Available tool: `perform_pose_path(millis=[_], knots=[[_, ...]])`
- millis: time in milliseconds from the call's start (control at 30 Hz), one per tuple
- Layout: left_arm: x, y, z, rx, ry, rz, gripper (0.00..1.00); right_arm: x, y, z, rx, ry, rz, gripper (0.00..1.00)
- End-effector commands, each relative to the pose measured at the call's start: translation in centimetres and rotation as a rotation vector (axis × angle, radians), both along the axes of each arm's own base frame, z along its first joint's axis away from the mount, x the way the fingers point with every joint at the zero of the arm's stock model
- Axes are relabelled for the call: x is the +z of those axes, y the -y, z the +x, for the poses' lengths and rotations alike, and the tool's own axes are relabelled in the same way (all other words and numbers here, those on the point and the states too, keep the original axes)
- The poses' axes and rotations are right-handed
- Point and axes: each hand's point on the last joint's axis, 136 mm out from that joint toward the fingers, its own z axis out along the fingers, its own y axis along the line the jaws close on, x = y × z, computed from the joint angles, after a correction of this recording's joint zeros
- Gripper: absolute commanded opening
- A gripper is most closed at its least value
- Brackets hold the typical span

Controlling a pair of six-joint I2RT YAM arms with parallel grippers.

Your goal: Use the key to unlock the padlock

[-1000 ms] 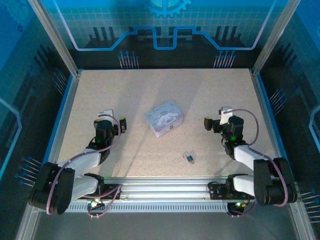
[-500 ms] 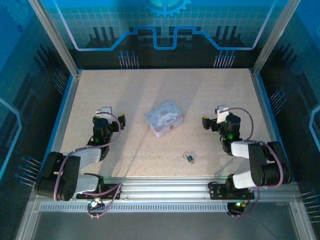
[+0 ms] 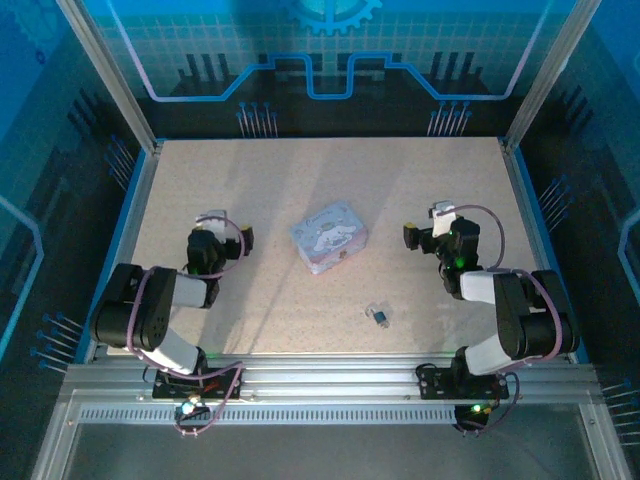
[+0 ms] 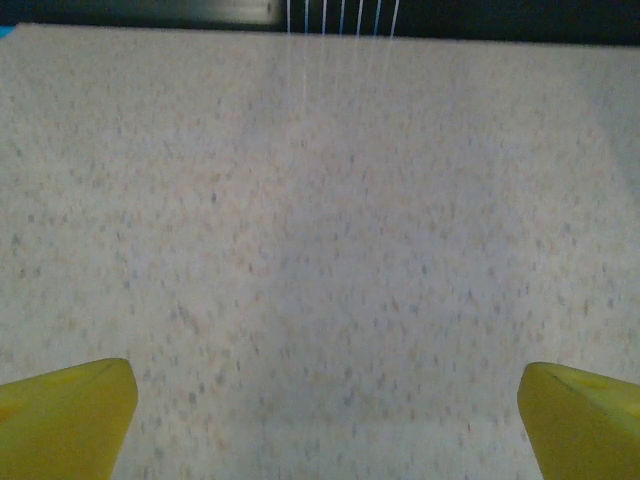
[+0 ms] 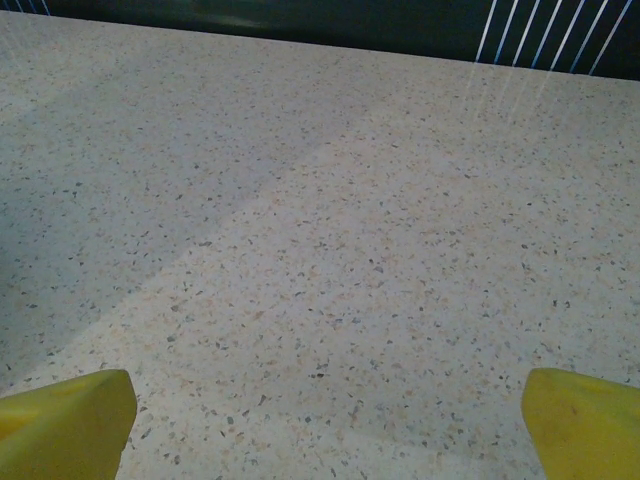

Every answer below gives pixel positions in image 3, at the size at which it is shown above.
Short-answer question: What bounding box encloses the cartoon dog print tin box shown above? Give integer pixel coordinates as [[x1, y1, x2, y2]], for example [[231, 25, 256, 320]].
[[289, 199, 370, 276]]

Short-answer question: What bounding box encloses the aluminium table side rail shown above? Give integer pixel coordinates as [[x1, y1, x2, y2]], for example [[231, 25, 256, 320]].
[[82, 139, 164, 364], [499, 137, 576, 364]]

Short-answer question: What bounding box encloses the blue table edge strip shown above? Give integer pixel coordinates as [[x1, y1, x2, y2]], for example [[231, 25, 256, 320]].
[[74, 149, 151, 364], [512, 149, 591, 364]]

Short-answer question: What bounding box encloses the aluminium frame post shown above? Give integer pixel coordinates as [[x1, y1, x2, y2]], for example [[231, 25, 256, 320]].
[[54, 0, 166, 154], [502, 0, 604, 151]]

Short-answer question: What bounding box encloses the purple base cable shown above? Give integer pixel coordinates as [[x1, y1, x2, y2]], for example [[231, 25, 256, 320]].
[[452, 372, 521, 436], [173, 373, 246, 438]]

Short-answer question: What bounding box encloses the aluminium lower frame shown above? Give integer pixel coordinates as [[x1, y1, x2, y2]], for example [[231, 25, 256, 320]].
[[29, 389, 634, 480]]

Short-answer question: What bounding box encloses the aluminium mounting rail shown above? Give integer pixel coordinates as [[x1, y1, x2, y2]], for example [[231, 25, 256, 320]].
[[63, 352, 601, 407]]

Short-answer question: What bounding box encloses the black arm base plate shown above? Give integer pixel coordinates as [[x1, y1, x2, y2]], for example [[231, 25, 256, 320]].
[[415, 363, 511, 401], [152, 367, 246, 401]]

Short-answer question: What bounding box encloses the slotted grey cable duct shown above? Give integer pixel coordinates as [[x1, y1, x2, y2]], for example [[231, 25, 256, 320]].
[[78, 407, 501, 427]]

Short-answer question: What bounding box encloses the lit connector board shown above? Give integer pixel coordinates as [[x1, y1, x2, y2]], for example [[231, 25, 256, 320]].
[[174, 397, 212, 422], [455, 399, 496, 425]]

